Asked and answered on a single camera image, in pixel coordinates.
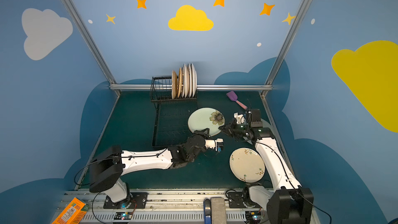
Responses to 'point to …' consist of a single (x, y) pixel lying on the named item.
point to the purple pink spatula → (233, 97)
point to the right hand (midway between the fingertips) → (220, 126)
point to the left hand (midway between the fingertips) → (208, 127)
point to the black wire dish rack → (170, 126)
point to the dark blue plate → (174, 84)
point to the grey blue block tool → (218, 211)
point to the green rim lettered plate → (195, 81)
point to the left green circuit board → (123, 215)
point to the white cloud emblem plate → (187, 83)
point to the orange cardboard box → (72, 213)
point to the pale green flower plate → (205, 117)
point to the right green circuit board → (253, 217)
